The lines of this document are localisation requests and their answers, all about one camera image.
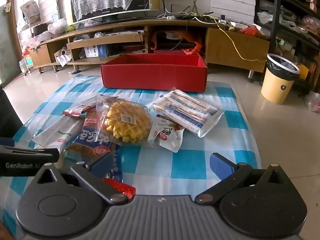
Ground clear bag of waffles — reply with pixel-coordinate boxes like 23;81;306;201
96;94;152;147

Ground blue white checkered mat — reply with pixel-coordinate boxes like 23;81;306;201
0;74;262;240

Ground clear white green snack packet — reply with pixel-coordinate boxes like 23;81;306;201
32;116;85;153

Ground red plastic bag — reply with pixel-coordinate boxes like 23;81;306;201
237;25;265;37

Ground yellow cable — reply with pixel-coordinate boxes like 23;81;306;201
174;0;267;62

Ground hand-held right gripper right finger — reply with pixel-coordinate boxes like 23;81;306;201
195;152;293;204

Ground red cardboard box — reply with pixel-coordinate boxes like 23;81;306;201
100;54;208;93

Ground red dotted snack packet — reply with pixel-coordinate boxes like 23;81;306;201
102;178;137;199

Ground blue white carton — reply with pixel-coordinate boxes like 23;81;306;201
85;44;109;57

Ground white pouch with red label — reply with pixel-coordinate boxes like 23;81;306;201
147;114;185;153

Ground small red stick packet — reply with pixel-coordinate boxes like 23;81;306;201
61;104;97;118

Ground wooden television stand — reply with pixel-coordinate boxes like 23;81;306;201
29;17;270;74

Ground yellow trash bin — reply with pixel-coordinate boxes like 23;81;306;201
261;54;300;105

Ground person's black trouser leg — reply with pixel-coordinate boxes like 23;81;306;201
0;87;23;138

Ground blue orange snack bag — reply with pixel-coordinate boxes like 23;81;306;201
64;112;123;180

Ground black shelf rack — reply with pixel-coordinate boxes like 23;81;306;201
254;0;320;98

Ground flat red box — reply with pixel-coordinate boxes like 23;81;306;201
154;49;200;55

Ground orange plastic bag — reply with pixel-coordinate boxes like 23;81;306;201
150;29;203;55

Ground white blue biscuit packet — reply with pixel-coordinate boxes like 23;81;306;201
147;89;225;138

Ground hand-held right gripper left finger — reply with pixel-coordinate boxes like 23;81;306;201
31;152;129;204

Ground stack of white panels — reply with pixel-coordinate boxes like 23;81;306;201
211;0;257;24

